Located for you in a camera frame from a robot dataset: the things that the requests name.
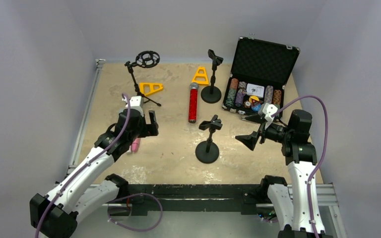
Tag pink microphone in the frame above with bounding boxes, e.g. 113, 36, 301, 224
128, 138, 141, 154

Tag black round-base clip stand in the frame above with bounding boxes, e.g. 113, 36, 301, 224
195, 115, 223, 164

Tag black tripod shock-mount stand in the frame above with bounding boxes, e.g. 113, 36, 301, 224
125, 50, 162, 107

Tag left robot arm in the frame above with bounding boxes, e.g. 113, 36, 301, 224
29, 109, 159, 238

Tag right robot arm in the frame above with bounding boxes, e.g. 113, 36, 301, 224
236, 105, 328, 238

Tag black round-base stand rear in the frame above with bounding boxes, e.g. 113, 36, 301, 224
201, 49, 224, 104

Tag white card deck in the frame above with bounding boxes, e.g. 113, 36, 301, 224
246, 83, 265, 98

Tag yellow triangle block left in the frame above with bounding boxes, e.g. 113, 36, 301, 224
139, 82, 164, 96

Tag yellow triangle block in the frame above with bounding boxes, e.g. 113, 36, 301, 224
139, 82, 164, 96
191, 66, 209, 86

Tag black poker chip case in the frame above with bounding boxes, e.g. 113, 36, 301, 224
221, 37, 300, 115

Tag red glitter microphone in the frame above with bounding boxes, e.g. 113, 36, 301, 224
188, 82, 199, 123

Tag yellow triangle block rear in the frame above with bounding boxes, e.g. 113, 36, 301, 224
191, 66, 209, 86

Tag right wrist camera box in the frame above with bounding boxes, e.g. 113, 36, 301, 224
258, 103, 278, 129

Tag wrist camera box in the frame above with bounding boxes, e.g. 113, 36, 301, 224
123, 96, 144, 116
258, 103, 278, 129

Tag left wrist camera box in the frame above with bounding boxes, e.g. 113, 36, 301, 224
123, 96, 144, 116

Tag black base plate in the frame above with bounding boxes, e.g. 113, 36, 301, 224
115, 184, 276, 220

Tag aluminium frame rail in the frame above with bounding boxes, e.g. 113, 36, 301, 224
63, 59, 108, 179

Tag purple cable loop front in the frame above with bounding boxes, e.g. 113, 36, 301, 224
107, 192, 164, 233

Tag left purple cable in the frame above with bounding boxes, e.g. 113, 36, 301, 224
34, 93, 132, 238

